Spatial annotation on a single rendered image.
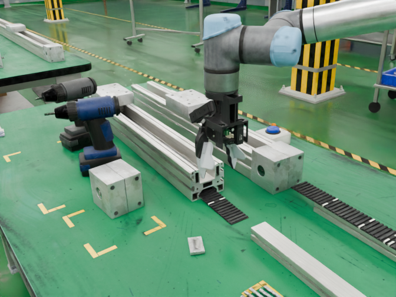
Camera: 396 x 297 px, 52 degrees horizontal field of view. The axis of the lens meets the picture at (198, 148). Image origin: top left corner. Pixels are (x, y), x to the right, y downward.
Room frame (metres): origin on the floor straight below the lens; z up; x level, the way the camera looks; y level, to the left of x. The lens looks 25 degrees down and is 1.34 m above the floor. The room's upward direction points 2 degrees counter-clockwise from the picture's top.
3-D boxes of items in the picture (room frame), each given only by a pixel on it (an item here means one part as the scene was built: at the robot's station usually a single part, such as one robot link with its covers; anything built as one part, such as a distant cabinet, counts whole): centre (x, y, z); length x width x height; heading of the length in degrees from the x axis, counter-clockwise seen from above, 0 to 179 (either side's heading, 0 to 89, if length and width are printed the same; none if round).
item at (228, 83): (0.85, -0.06, 1.10); 0.08 x 0.08 x 0.05
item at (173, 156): (1.25, 0.18, 0.82); 0.80 x 0.10 x 0.09; 31
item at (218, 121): (0.84, -0.06, 1.02); 0.09 x 0.08 x 0.12; 31
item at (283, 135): (1.17, -0.23, 0.81); 0.10 x 0.08 x 0.06; 121
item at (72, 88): (1.24, 0.41, 0.89); 0.20 x 0.08 x 0.22; 133
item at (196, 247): (0.70, 0.01, 0.78); 0.05 x 0.03 x 0.01; 7
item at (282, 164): (0.97, -0.22, 0.83); 0.12 x 0.09 x 0.10; 121
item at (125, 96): (1.46, 0.31, 0.87); 0.16 x 0.11 x 0.07; 31
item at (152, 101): (1.34, 0.02, 0.82); 0.80 x 0.10 x 0.09; 31
